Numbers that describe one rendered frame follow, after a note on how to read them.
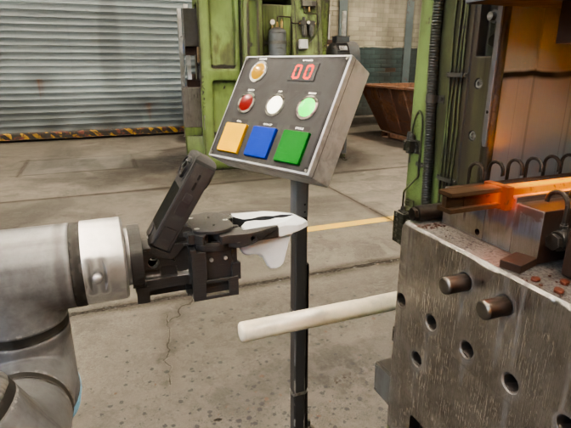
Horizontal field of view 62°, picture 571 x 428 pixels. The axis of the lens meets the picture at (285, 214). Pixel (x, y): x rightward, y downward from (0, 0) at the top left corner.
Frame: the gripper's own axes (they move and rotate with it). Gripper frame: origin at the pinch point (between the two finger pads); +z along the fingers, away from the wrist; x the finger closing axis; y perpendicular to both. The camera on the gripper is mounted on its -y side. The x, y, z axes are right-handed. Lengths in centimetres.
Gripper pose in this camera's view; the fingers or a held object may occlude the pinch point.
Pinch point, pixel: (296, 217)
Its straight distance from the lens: 58.4
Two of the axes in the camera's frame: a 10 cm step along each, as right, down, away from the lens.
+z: 9.3, -1.1, 3.4
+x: 3.6, 2.8, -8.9
